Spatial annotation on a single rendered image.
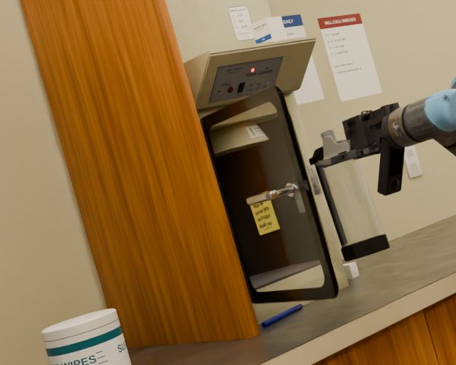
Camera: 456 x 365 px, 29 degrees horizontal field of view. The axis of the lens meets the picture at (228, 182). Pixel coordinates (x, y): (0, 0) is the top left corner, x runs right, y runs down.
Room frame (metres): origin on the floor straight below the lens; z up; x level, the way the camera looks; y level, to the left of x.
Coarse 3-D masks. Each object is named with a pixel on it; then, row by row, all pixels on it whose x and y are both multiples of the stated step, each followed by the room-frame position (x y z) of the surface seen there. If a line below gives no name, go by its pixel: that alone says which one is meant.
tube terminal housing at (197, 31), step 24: (168, 0) 1.86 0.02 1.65; (192, 0) 1.90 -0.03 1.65; (216, 0) 1.95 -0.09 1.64; (240, 0) 1.99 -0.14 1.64; (264, 0) 2.04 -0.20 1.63; (192, 24) 1.89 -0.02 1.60; (216, 24) 1.94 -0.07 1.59; (192, 48) 1.88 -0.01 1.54; (216, 48) 1.92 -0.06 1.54; (288, 96) 2.04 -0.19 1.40; (312, 192) 2.07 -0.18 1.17; (336, 264) 2.03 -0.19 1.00; (264, 312) 1.88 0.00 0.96
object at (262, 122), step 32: (256, 96) 1.63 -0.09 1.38; (224, 128) 1.75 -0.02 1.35; (256, 128) 1.66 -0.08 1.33; (288, 128) 1.57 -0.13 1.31; (224, 160) 1.78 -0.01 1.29; (256, 160) 1.68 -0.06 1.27; (288, 160) 1.59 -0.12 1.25; (224, 192) 1.81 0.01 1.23; (256, 192) 1.71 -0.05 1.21; (288, 224) 1.64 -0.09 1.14; (256, 256) 1.77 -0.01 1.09; (288, 256) 1.67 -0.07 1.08; (320, 256) 1.58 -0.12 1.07; (256, 288) 1.79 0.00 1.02; (288, 288) 1.70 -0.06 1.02; (320, 288) 1.61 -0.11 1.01
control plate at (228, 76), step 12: (264, 60) 1.88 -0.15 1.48; (276, 60) 1.91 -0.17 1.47; (216, 72) 1.80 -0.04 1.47; (228, 72) 1.82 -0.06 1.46; (240, 72) 1.85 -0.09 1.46; (252, 72) 1.88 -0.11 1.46; (264, 72) 1.90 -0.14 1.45; (276, 72) 1.93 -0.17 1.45; (216, 84) 1.82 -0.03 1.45; (228, 84) 1.85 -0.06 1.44; (264, 84) 1.93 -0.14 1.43; (216, 96) 1.84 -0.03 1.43; (228, 96) 1.87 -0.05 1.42; (240, 96) 1.90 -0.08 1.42
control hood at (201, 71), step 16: (240, 48) 1.81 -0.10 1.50; (256, 48) 1.84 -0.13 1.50; (272, 48) 1.87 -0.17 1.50; (288, 48) 1.91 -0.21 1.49; (304, 48) 1.95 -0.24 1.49; (192, 64) 1.80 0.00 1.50; (208, 64) 1.77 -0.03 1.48; (224, 64) 1.80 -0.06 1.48; (288, 64) 1.95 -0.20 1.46; (304, 64) 1.98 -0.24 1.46; (192, 80) 1.81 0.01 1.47; (208, 80) 1.80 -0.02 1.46; (288, 80) 1.98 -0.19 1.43; (208, 96) 1.83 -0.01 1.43
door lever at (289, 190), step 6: (288, 186) 1.61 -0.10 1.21; (270, 192) 1.58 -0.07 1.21; (276, 192) 1.59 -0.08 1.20; (282, 192) 1.59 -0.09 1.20; (288, 192) 1.60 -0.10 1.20; (294, 192) 1.60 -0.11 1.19; (246, 198) 1.65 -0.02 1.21; (252, 198) 1.63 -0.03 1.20; (258, 198) 1.61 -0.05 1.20; (264, 198) 1.60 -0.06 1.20; (270, 198) 1.58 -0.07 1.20; (252, 204) 1.64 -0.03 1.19
